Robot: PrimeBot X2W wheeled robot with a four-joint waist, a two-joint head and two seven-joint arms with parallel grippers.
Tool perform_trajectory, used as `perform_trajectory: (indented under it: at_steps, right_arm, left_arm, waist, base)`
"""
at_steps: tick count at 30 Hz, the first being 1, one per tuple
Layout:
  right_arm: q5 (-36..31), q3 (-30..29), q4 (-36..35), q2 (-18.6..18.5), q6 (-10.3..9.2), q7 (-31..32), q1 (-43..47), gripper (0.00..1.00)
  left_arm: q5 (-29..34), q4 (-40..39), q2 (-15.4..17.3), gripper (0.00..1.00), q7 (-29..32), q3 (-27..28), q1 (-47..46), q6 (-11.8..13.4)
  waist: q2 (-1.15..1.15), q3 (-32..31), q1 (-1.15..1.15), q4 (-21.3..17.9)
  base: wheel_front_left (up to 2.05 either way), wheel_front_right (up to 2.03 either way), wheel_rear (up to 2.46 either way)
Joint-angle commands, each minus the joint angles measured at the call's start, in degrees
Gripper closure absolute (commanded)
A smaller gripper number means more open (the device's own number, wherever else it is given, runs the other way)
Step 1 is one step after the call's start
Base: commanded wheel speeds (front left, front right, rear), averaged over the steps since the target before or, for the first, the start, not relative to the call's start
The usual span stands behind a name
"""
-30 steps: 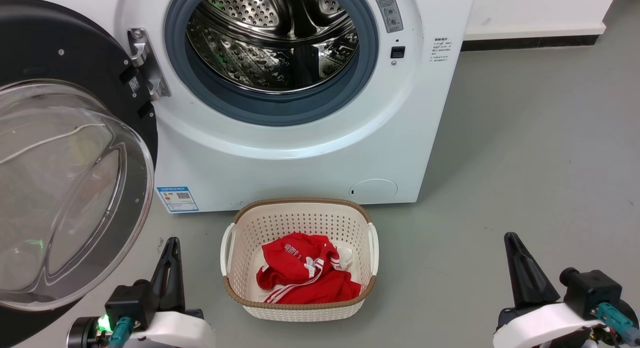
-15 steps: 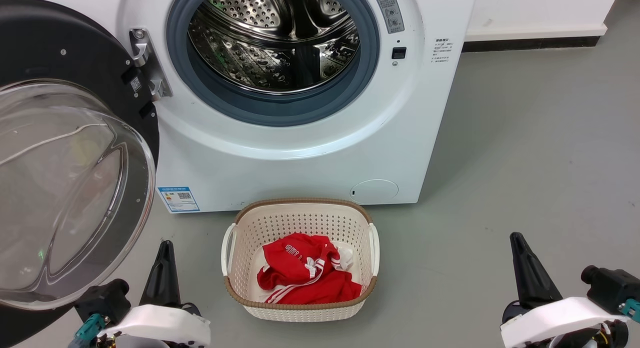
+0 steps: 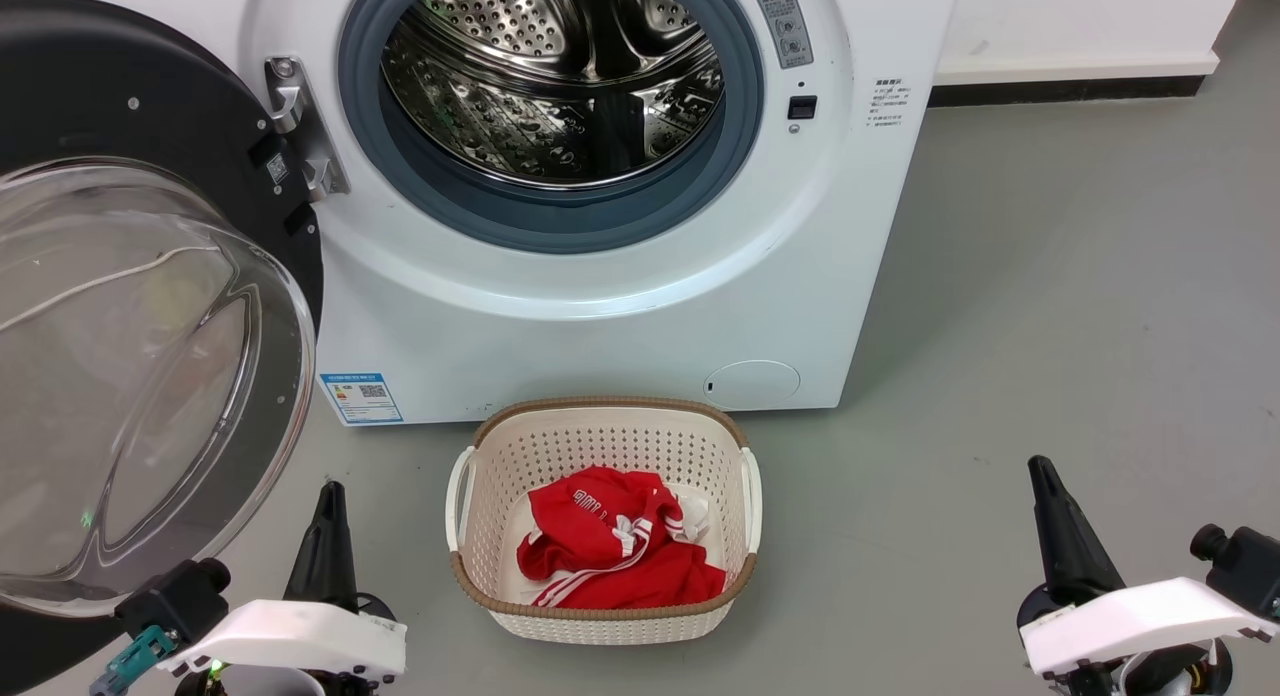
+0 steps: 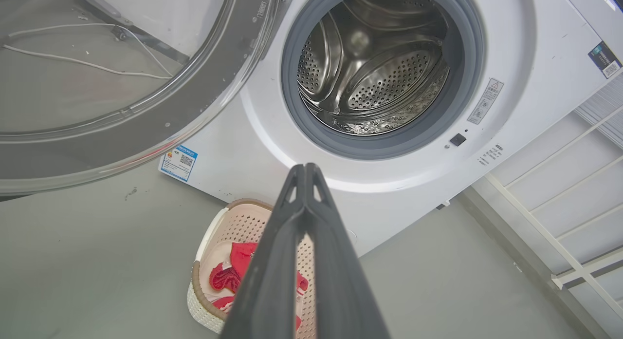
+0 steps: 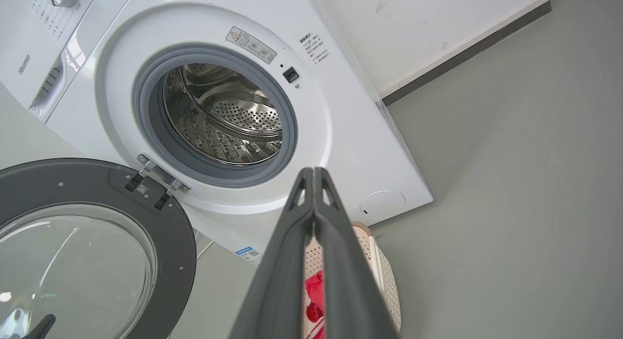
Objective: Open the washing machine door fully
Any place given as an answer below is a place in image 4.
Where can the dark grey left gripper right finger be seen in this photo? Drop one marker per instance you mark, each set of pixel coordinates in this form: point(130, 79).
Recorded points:
point(340, 300)

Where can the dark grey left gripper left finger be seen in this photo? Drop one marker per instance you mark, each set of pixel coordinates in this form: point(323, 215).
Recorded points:
point(272, 290)

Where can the round black glass washer door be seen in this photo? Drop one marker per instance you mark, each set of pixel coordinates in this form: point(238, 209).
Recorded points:
point(194, 115)

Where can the dark grey square plate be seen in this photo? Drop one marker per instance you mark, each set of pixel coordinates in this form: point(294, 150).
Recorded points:
point(458, 139)

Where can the white front-load washing machine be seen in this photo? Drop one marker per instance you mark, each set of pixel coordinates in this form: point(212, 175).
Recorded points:
point(511, 37)

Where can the red garment with white stripes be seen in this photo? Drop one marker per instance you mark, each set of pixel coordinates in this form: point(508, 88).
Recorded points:
point(241, 256)

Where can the cream plastic laundry basket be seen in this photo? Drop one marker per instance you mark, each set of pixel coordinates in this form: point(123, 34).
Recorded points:
point(243, 226)

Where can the blue energy label sticker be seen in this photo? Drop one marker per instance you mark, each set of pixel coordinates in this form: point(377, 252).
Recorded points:
point(178, 163)

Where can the small printed text label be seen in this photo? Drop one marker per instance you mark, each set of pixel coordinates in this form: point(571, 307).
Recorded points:
point(489, 155)

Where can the perforated steel washer drum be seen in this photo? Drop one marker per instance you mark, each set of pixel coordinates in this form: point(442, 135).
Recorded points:
point(389, 81)

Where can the white warning sticker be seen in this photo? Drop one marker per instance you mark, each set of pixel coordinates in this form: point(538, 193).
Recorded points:
point(485, 101)

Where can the dark QR code sticker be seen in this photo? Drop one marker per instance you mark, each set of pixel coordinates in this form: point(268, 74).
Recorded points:
point(603, 59)

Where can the white metal rail frame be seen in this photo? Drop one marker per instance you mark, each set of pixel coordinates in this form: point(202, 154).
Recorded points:
point(591, 267)

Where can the grey metal floor bracket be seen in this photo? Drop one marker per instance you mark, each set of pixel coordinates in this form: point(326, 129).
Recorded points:
point(100, 5)

